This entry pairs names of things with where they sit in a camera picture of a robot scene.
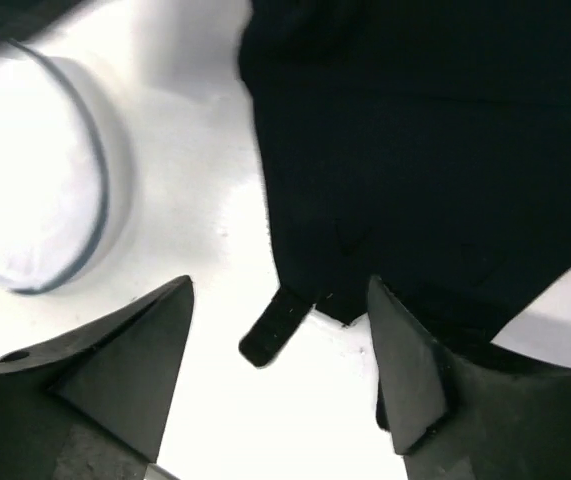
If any white mesh laundry bag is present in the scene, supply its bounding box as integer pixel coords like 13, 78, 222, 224
0, 41, 137, 296

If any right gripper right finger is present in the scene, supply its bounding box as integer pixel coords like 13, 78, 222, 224
367, 277, 571, 479

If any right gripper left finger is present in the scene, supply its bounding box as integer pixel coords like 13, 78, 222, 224
0, 276, 194, 480

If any black bra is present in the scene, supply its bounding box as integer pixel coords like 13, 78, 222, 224
238, 1, 571, 367

